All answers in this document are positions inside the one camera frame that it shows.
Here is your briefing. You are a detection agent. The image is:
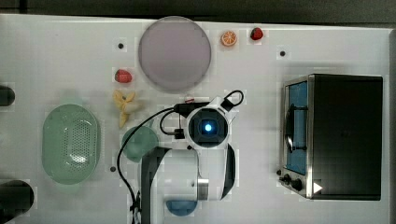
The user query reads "blue bowl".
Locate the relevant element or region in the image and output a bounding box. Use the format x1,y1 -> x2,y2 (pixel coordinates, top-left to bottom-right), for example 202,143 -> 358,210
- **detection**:
166,201 -> 198,217

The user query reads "black cylinder upper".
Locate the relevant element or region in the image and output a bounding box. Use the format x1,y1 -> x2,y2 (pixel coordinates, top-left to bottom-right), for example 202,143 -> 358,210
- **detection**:
0,86 -> 16,106

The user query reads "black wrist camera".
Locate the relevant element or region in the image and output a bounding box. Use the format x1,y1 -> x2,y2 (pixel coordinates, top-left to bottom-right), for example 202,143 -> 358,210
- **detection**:
174,102 -> 208,117

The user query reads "yellow toy peeled banana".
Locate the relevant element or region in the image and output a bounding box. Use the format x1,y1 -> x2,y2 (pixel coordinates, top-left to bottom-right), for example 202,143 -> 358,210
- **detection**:
112,90 -> 143,128

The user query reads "black cylinder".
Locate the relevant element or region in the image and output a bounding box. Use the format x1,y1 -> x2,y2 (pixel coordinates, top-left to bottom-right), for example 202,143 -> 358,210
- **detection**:
0,86 -> 16,106
0,180 -> 35,224

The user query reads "grey round plate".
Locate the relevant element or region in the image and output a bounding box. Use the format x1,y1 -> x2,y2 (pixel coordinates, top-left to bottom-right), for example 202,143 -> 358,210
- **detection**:
138,16 -> 211,92

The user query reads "black cylinder lower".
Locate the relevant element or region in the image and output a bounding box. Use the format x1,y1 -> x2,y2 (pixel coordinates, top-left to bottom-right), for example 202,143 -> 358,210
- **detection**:
0,180 -> 35,224

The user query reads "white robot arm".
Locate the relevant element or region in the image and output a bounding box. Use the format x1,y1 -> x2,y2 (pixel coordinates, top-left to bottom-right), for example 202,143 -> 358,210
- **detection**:
140,97 -> 237,224

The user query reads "orange slice toy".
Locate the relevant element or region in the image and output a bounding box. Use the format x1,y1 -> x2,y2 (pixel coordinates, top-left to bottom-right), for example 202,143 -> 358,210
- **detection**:
220,31 -> 237,47

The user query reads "green mug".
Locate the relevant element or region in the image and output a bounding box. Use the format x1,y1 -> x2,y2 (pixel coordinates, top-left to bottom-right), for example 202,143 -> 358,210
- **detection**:
123,120 -> 159,162

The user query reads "silver toaster oven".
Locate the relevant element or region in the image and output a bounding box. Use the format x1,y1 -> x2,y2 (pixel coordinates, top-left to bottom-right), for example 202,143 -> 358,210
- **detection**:
276,74 -> 383,201

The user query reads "red felt ketchup bottle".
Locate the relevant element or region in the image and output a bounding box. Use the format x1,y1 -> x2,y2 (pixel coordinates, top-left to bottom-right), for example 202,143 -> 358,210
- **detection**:
185,98 -> 195,104

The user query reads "green oval strainer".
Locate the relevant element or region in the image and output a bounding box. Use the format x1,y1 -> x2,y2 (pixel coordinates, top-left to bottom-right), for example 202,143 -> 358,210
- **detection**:
42,104 -> 100,185

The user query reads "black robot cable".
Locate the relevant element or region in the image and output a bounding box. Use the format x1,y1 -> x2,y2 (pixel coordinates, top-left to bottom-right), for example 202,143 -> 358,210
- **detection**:
116,106 -> 176,224

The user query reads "red toy strawberry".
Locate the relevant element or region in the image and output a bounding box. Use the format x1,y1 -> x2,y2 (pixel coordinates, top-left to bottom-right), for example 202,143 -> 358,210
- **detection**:
250,27 -> 264,41
115,69 -> 133,83

